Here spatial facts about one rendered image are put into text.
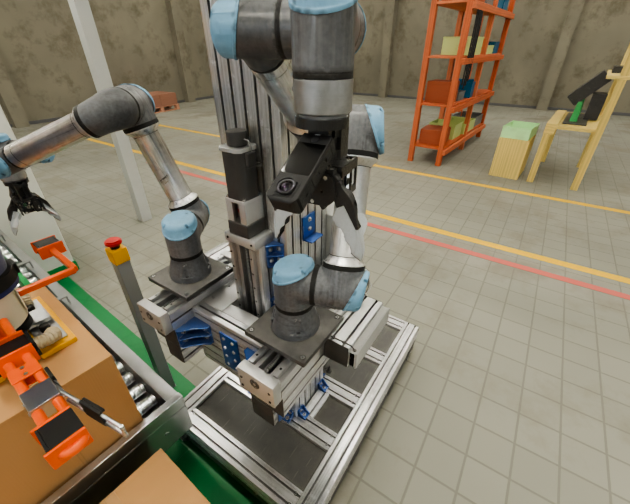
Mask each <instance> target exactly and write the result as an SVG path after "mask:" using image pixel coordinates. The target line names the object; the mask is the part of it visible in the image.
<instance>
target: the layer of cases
mask: <svg viewBox="0 0 630 504"><path fill-rule="evenodd" d="M99 504H211V503H210V502H209V501H208V500H207V499H206V498H205V497H204V496H203V494H202V493H201V492H200V491H199V490H198V489H197V488H196V487H195V485H194V484H193V483H192V482H191V481H190V480H189V479H188V478H187V477H186V475H185V474H184V473H183V472H182V471H181V470H180V469H179V468H178V467H177V465H176V464H175V463H174V462H173V461H172V460H171V459H170V458H169V456H168V455H167V454H166V453H165V452H164V451H163V450H162V449H161V448H160V449H159V450H158V451H157V452H156V453H155V454H153V455H152V456H151V457H150V458H149V459H148V460H147V461H146V462H145V463H144V464H142V465H141V466H140V467H139V468H138V469H137V470H136V471H135V472H134V473H132V474H131V475H130V476H129V477H128V478H127V479H126V480H125V481H124V482H122V483H121V484H120V485H119V486H118V487H117V488H116V489H115V490H114V491H113V492H111V493H110V494H109V495H108V496H107V497H106V498H105V499H104V500H103V501H101V502H100V503H99Z"/></svg>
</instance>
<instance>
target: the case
mask: <svg viewBox="0 0 630 504"><path fill-rule="evenodd" d="M29 294H30V297H31V299H33V298H35V297H37V296H40V297H41V298H42V299H43V301H44V302H45V303H46V304H47V305H48V306H49V307H50V308H51V309H52V310H53V312H54V313H55V314H56V315H57V316H58V317H59V318H60V319H61V320H62V321H63V323H64V324H65V325H66V326H67V327H68V328H69V329H70V330H71V331H72V332H73V334H74V335H75V336H76V337H77V339H78V340H77V341H76V342H74V343H72V344H70V345H69V346H67V347H65V348H63V349H61V350H59V351H58V352H56V353H54V354H52V355H50V356H49V357H47V358H45V359H43V358H41V359H39V360H38V362H39V364H40V365H41V366H42V368H43V369H44V368H45V367H48V368H49V369H50V371H51V372H52V373H53V375H54V376H55V378H56V379H57V381H58V382H59V384H60V385H61V386H62V388H63V389H64V390H65V391H66V392H68V393H70V394H71V395H73V396H75V397H76V398H78V399H80V400H81V399H82V398H83V397H85V398H87V399H88V400H90V401H92V402H94V403H95V404H97V405H99V406H100V407H102V408H104V409H105V411H104V412H102V413H103V414H105V415H107V416H108V417H110V418H112V419H113V420H115V421H117V422H119V423H120V424H123V425H124V426H125V429H126V431H127V433H128V432H129V431H131V430H132V429H133V428H134V427H136V426H137V425H138V424H139V423H140V422H142V421H143V418H142V416H141V414H140V412H139V410H138V408H137V406H136V404H135V402H134V400H133V398H132V396H131V394H130V392H129V390H128V388H127V386H126V384H125V382H124V380H123V378H122V376H121V374H120V372H119V370H118V367H117V365H116V363H115V361H114V359H113V357H112V355H111V354H110V353H109V352H108V351H107V350H106V349H105V348H104V347H103V346H102V345H101V344H100V343H99V342H98V341H97V340H96V339H95V338H94V337H93V336H92V335H91V333H90V332H89V331H88V330H87V329H86V328H85V327H84V326H83V325H82V324H81V323H80V322H79V321H78V320H77V319H76V318H75V317H74V316H73V315H72V314H71V313H70V312H69V311H68V310H67V309H66V308H65V307H64V306H63V304H62V303H61V302H60V301H59V300H58V299H57V298H56V297H55V296H54V295H53V294H52V293H51V292H50V291H49V290H48V289H47V288H46V287H45V286H44V287H42V288H39V289H37V290H35V291H32V292H30V293H29ZM67 403H68V402H67ZM68 404H69V406H70V407H71V408H72V409H73V411H74V412H75V414H76V415H77V416H78V418H79V419H80V421H81V422H82V423H83V425H84V426H85V428H86V429H87V431H88V432H89V434H90V435H91V436H92V438H93V439H94V441H93V442H92V443H90V444H89V445H88V446H86V447H85V448H84V449H82V450H81V451H80V452H79V453H78V454H76V455H75V456H73V457H72V458H71V459H69V460H68V461H67V462H65V463H64V464H63V465H61V466H60V467H59V468H58V469H56V470H54V469H53V468H52V467H51V466H50V464H49V463H48V462H47V461H46V460H45V459H44V457H43V455H44V454H46V452H45V450H44V448H43V447H42V446H40V445H39V443H38V442H37V441H36V440H35V439H34V438H33V436H32V435H31V434H30V431H31V430H32V429H34V428H35V427H37V425H36V424H35V422H34V420H33V419H32V417H29V415H28V412H27V410H26V408H25V407H23V403H22V401H21V400H20V398H19V395H18V393H17V392H16V390H15V388H14V387H13V386H12V385H11V383H10V381H9V379H8V378H6V380H5V381H3V382H2V383H0V504H41V503H42V502H43V501H44V500H45V499H47V498H48V497H49V496H50V495H52V494H53V493H54V492H55V491H57V490H58V489H59V488H60V487H61V486H63V485H64V484H65V483H66V482H68V481H69V480H70V479H71V478H73V477H74V476H75V475H76V474H78V473H79V472H80V471H81V470H82V469H84V468H85V467H86V466H87V465H89V464H90V463H91V462H92V461H94V460H95V459H96V458H97V457H99V456H100V455H101V454H102V453H103V452H105V451H106V450H107V449H108V448H110V447H111V446H112V445H113V444H115V443H116V442H117V441H118V440H120V439H121V438H122V437H123V435H121V434H119V433H118V432H116V431H114V430H113V429H111V428H110V427H108V426H104V425H103V424H101V423H99V422H98V421H96V420H94V419H93V418H91V417H89V416H88V415H86V413H85V412H83V411H82V410H80V409H78V408H77V407H75V406H73V405H72V404H70V403H68Z"/></svg>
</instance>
